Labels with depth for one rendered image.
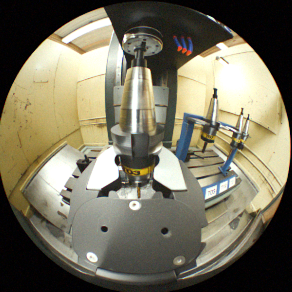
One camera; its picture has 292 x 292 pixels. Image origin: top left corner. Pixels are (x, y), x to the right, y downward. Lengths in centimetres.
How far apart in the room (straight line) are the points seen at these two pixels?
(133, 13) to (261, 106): 104
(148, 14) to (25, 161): 118
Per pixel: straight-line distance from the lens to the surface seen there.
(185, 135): 29
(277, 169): 102
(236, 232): 93
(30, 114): 107
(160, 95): 78
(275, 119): 102
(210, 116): 27
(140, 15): 44
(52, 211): 86
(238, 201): 91
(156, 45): 40
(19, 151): 102
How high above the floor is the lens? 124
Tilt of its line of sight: 29 degrees down
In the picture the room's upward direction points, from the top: 2 degrees clockwise
